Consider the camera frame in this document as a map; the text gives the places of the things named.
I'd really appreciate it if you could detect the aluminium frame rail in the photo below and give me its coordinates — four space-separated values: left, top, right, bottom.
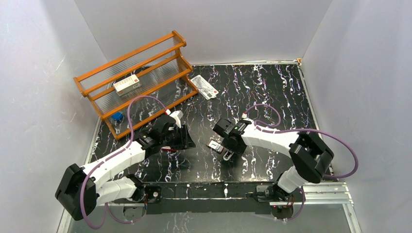
270 182 355 206

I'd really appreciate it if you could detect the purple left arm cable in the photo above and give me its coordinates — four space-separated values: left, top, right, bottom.
80 95 169 230

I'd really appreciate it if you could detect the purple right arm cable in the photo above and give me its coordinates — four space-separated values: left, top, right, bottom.
242 103 359 222

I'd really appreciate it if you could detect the white printed paper packet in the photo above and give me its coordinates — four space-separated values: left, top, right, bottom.
190 75 219 100

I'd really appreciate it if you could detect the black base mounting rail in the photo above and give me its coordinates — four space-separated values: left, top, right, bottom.
122 182 305 216

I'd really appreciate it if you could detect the white box on shelf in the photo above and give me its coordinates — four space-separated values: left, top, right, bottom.
113 74 141 96

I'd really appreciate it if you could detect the red white staple box sleeve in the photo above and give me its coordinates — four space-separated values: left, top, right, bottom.
161 147 177 152

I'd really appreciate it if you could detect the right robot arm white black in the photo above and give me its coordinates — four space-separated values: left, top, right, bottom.
213 119 334 202

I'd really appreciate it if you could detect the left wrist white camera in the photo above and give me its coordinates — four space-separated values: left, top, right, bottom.
169 110 183 128

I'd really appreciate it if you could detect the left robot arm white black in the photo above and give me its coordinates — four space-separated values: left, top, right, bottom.
55 111 196 221

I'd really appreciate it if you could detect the orange wooden shelf rack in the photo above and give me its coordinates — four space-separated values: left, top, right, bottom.
73 30 199 140

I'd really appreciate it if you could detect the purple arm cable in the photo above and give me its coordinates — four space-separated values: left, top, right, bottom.
242 103 359 222
80 95 169 230

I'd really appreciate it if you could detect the small blue object under shelf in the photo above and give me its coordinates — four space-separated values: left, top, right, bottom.
111 112 124 123

